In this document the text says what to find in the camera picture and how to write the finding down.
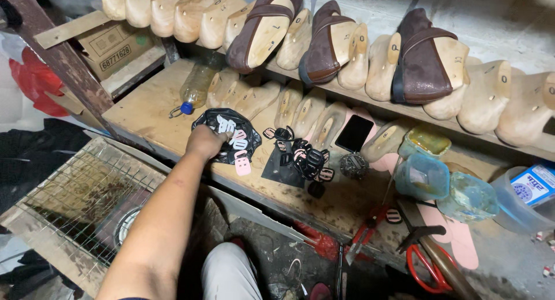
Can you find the person's left hand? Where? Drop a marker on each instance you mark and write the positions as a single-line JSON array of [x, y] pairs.
[[206, 143]]

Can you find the person's left fingers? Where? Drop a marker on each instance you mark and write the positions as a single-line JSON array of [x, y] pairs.
[[225, 138]]

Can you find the clear plastic bottle blue cap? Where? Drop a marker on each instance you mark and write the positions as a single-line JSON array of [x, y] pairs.
[[197, 85]]

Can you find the black sheet piece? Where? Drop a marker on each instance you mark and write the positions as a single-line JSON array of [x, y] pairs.
[[277, 172]]

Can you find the row of small wooden lasts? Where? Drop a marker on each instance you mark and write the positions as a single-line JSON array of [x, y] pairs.
[[303, 111]]

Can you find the black smartphone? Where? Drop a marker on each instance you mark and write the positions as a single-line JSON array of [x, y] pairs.
[[354, 133]]

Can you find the glittery round metal scrubber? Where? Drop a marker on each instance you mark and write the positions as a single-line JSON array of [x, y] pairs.
[[354, 166]]

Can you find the person's leg in white trousers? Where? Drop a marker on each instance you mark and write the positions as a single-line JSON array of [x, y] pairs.
[[230, 274]]

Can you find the red plastic scrap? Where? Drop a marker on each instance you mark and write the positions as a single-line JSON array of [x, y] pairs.
[[321, 243]]

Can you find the brown cardboard box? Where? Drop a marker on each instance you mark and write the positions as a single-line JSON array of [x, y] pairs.
[[113, 48]]

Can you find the red utility knife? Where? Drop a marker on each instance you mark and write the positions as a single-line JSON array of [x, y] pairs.
[[364, 235]]

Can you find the thin glue brush stick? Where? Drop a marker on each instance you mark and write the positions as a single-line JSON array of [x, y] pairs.
[[391, 183]]

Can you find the wooden shelf board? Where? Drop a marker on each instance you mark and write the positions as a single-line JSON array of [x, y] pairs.
[[412, 111]]

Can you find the light wooden plank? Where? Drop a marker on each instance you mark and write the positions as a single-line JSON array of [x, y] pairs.
[[69, 29]]

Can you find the black cloth heap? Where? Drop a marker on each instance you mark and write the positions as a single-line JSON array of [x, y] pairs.
[[34, 157]]

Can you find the red plastic bag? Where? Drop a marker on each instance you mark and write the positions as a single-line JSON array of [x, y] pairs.
[[37, 83]]

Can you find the blue translucent plastic tub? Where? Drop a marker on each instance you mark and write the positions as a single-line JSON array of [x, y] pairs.
[[421, 177]]

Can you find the glue tub with yellow glue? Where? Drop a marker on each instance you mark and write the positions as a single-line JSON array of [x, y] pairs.
[[427, 140]]

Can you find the glue-smeared clear plastic tub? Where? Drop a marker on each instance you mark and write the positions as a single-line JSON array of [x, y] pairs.
[[468, 198]]

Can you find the row of bare wooden lasts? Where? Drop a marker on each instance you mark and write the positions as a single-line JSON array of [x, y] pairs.
[[485, 96]]

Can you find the clear jar with blue label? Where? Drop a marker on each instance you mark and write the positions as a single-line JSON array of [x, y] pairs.
[[527, 196]]

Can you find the dark brown wooden post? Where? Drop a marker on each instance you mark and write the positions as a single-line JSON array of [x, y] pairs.
[[65, 61]]

